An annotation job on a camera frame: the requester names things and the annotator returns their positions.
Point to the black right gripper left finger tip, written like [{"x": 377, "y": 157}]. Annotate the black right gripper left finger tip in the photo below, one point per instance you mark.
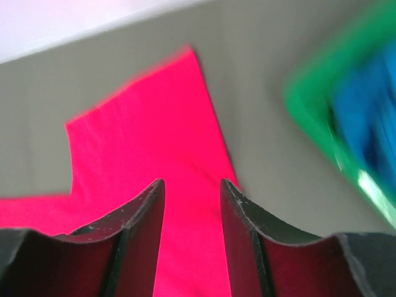
[{"x": 115, "y": 255}]

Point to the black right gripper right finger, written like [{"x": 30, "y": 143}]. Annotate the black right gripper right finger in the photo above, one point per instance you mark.
[{"x": 269, "y": 257}]

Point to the red t-shirt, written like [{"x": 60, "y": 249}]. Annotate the red t-shirt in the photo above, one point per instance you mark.
[{"x": 160, "y": 126}]

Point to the green plastic bin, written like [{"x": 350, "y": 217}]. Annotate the green plastic bin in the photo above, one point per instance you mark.
[{"x": 308, "y": 94}]

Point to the blue t-shirt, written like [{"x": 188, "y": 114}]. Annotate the blue t-shirt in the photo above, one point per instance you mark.
[{"x": 364, "y": 109}]

